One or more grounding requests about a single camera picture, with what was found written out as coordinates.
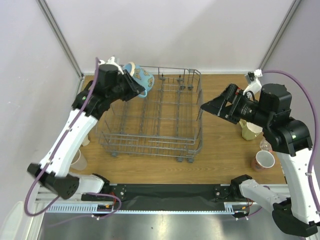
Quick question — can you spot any beige steel-lined tumbler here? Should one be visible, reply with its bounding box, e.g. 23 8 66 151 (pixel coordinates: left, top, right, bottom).
82 135 90 147

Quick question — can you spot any aluminium rail with cable duct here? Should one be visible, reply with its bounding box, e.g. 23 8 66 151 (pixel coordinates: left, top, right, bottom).
47 184 260 215

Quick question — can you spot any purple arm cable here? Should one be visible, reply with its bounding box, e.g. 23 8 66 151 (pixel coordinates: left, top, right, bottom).
24 57 106 217
262 70 320 176

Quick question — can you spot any clear glass cup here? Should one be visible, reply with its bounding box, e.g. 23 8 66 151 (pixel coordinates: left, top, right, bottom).
259 137 273 153

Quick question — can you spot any blue butterfly mug orange inside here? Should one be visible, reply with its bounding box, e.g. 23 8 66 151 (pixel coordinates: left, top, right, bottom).
122 62 155 98

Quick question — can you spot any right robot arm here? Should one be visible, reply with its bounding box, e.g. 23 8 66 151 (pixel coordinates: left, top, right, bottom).
201 83 320 238

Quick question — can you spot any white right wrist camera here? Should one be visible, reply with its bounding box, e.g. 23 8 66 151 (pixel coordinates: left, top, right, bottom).
243 69 263 97

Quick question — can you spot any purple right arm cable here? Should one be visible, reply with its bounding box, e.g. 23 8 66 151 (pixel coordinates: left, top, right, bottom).
262 70 320 176

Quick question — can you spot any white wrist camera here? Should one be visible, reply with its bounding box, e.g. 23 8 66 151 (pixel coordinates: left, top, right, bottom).
243 69 263 97
98 56 124 75

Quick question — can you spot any pink patterned mug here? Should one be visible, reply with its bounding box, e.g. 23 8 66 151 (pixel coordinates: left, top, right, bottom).
251 150 276 172

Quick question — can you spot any pale yellow mug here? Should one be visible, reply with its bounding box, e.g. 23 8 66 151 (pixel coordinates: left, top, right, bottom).
239 119 263 141

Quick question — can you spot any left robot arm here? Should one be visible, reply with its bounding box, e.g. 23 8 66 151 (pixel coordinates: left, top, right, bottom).
27 62 146 201

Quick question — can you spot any black mounting base plate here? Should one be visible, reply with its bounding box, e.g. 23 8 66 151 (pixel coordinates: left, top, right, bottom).
107 183 261 211

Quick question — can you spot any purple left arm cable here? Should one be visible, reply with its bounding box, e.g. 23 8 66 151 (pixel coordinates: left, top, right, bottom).
24 57 106 217

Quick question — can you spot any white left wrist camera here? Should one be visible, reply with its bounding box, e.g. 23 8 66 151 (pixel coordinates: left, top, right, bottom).
98 56 124 75

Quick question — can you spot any grey wire dish rack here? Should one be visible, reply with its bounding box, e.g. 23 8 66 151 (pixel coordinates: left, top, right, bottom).
95 66 203 163

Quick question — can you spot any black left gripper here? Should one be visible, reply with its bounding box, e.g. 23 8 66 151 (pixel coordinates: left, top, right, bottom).
107 69 145 103

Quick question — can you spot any white plastic object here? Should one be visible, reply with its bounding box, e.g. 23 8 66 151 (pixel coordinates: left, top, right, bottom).
0 201 24 240

